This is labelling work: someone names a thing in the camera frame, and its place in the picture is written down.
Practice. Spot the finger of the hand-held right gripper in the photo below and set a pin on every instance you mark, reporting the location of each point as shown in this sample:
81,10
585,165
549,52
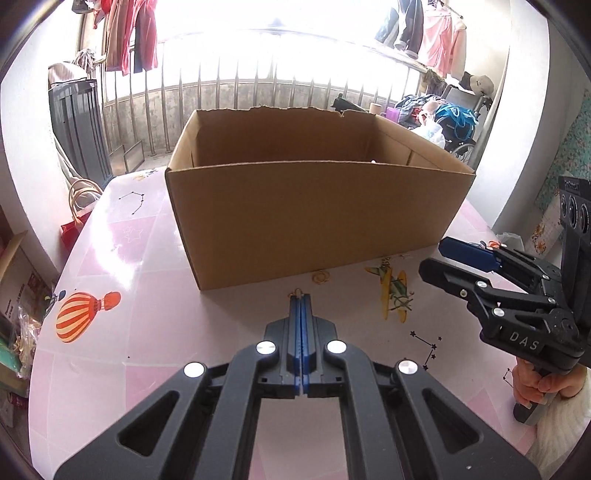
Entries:
466,254
443,274

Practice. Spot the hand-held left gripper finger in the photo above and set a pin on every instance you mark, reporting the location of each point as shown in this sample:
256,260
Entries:
305,323
297,323

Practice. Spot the small gold charm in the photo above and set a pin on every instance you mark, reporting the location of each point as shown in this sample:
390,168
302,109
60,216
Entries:
299,291

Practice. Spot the large cardboard box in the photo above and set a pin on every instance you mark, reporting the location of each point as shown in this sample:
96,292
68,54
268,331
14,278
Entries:
300,221

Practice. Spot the person's right forearm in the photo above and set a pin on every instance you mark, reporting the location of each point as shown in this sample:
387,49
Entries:
568,434

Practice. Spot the person's right hand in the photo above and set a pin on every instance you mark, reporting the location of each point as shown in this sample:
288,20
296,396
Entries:
526,387

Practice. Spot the wheelchair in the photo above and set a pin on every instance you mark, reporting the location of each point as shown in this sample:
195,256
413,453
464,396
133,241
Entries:
461,150

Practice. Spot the pink balloon print tablecloth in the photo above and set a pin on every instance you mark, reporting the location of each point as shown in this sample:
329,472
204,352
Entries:
184,346

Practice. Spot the floral printed cloth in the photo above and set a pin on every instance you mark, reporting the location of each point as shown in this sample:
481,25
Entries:
563,152

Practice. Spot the pile of clothes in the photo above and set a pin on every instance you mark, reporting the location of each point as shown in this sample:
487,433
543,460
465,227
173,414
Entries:
415,108

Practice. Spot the purple cup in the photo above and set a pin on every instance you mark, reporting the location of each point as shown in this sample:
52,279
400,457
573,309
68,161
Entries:
394,114

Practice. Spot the beige hat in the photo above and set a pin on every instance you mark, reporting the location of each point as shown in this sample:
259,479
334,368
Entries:
483,85

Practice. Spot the cardboard tube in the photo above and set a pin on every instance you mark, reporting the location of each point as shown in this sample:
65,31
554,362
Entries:
375,108

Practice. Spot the dark hat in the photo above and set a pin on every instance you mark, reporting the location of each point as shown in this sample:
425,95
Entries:
466,81

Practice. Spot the black angular object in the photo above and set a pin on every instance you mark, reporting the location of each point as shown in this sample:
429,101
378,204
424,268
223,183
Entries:
346,102

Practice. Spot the pink hanging shirt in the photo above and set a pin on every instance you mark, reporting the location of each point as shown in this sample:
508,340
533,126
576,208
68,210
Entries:
441,41

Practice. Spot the metal balcony railing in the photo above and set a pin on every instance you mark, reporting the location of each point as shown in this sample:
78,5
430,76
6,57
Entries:
258,92

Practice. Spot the dark blue hanging jacket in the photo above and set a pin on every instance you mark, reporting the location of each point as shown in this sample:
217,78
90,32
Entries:
401,23

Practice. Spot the red gift bag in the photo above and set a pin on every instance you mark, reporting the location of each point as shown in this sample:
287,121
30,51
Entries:
69,230

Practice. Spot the clear bag of snacks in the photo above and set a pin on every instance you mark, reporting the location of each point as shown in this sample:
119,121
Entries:
27,334

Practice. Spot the white draped cloth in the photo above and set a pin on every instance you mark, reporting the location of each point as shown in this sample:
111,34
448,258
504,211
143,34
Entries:
69,161

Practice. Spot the open cardboard floor box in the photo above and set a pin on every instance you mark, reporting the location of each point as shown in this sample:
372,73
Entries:
18,277

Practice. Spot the teal box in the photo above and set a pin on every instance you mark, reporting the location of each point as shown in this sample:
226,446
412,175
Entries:
11,360

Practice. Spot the hanging red clothes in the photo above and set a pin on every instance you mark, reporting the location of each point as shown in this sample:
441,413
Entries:
120,37

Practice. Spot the grey white mop head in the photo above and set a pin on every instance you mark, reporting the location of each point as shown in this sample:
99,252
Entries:
84,60

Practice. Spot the pale bundle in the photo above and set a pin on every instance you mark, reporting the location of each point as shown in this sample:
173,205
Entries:
62,74

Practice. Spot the pink red hanging garment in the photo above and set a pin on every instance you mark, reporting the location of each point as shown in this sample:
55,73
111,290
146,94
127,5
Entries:
102,11

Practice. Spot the dark hanging bag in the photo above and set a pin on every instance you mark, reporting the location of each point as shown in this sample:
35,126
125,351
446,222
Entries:
81,5

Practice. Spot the metal frame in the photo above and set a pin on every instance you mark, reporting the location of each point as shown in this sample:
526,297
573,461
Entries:
131,157

